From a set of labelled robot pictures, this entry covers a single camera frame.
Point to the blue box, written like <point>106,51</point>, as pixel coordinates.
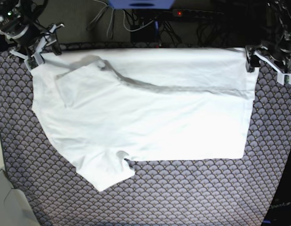
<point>141,4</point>

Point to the patterned fan-print table cloth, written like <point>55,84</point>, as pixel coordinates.
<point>161,193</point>

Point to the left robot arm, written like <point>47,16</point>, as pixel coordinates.
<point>278,19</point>

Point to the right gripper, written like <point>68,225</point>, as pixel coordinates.
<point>31,40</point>

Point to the grey plastic bin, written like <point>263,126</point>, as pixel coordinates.
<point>14,207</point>

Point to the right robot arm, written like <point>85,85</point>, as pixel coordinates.
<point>19,23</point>

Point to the white T-shirt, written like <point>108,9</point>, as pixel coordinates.
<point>101,109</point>

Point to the black OpenArm base plate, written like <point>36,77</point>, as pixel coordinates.
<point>279,213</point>

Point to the black power strip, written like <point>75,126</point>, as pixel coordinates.
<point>196,14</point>

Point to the black adapter box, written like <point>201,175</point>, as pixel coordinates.
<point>147,34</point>

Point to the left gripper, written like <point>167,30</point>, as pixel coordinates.
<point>276,55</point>

